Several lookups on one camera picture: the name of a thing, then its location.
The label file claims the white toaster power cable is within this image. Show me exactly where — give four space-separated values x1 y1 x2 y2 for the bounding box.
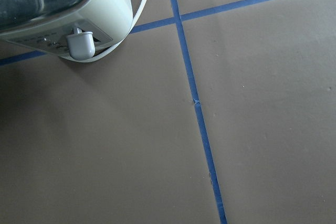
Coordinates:
58 0 158 63

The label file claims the chrome white toaster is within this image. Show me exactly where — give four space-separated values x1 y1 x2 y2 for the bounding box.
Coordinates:
1 0 133 62

